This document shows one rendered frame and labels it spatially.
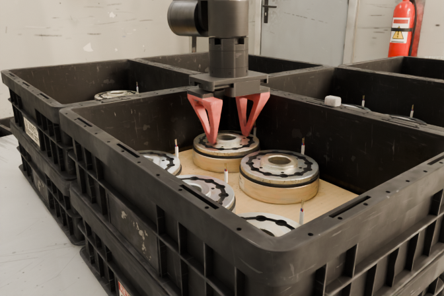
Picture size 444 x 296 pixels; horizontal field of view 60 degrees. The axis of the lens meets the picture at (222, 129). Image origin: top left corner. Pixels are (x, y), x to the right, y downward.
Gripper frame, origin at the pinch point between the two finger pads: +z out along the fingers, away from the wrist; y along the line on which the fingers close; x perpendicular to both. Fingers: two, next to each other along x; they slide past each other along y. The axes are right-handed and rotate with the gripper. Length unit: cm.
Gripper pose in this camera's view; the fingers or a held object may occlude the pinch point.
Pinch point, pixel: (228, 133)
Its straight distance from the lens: 58.6
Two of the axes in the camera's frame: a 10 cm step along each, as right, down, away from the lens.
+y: -8.3, 1.7, -5.2
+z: 0.1, 9.5, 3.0
